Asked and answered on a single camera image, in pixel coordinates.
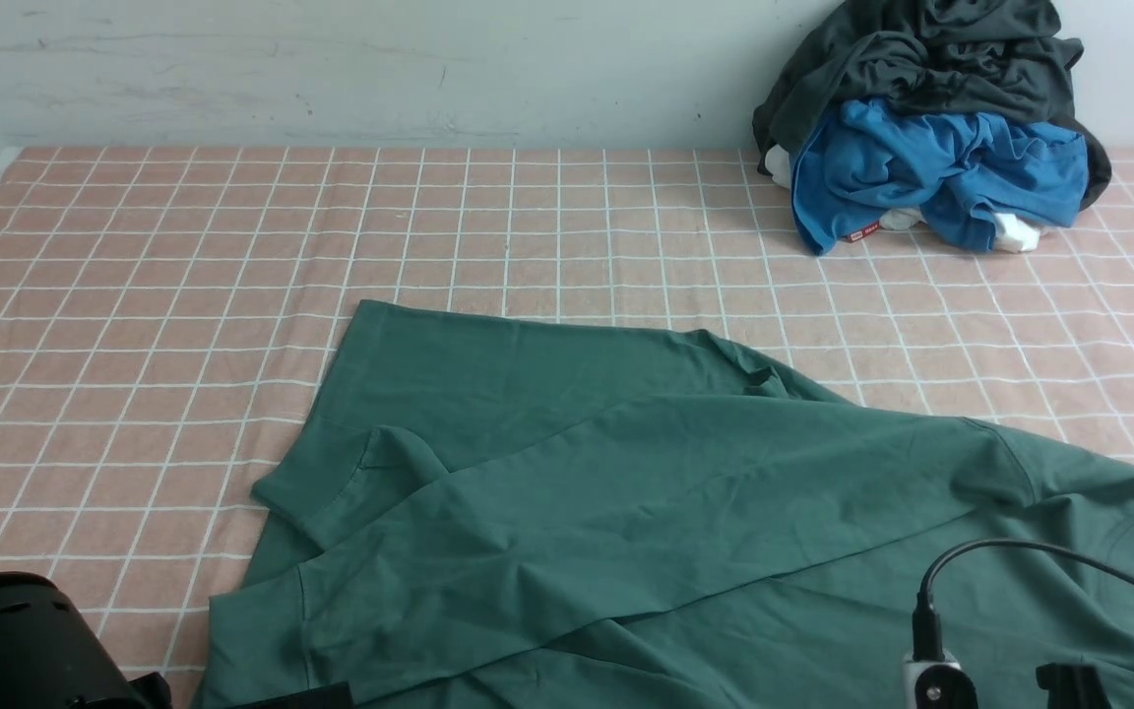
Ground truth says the green long-sleeve top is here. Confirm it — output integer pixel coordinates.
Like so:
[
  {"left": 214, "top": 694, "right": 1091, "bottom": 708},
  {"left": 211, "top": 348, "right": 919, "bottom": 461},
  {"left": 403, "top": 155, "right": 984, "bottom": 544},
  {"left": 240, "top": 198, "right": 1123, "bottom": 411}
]
[{"left": 194, "top": 301, "right": 1134, "bottom": 708}]

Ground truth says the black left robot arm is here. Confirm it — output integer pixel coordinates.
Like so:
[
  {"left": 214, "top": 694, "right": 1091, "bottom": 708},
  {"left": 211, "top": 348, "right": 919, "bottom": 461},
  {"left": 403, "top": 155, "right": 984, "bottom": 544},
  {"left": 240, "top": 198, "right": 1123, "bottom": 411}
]
[{"left": 0, "top": 573, "right": 174, "bottom": 708}]

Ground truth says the blue crumpled garment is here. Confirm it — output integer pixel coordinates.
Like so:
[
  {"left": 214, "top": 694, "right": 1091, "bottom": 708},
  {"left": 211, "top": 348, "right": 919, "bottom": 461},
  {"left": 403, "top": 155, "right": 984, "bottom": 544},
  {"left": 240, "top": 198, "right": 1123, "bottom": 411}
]
[{"left": 790, "top": 96, "right": 1090, "bottom": 255}]

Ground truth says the pink checkered table cloth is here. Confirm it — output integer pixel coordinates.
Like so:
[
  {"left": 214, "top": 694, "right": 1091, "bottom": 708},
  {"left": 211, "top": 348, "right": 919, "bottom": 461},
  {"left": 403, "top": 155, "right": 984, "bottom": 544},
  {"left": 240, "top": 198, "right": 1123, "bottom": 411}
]
[{"left": 0, "top": 147, "right": 1134, "bottom": 708}]

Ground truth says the dark grey crumpled garment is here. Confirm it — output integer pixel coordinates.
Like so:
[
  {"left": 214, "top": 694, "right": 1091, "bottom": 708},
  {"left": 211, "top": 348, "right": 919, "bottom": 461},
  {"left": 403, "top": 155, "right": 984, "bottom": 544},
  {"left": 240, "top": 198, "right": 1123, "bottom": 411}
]
[{"left": 752, "top": 1, "right": 1112, "bottom": 208}]

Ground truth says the black right camera cable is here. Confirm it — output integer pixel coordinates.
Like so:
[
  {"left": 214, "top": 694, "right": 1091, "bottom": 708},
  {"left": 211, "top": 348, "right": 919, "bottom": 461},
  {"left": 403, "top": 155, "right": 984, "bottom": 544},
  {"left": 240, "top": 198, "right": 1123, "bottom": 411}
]
[{"left": 912, "top": 538, "right": 1134, "bottom": 662}]

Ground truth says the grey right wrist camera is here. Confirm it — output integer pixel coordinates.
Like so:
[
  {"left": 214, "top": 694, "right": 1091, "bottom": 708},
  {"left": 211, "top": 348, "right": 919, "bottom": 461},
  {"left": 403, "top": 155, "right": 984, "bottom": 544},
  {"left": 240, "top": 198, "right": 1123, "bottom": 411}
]
[{"left": 902, "top": 657, "right": 979, "bottom": 709}]

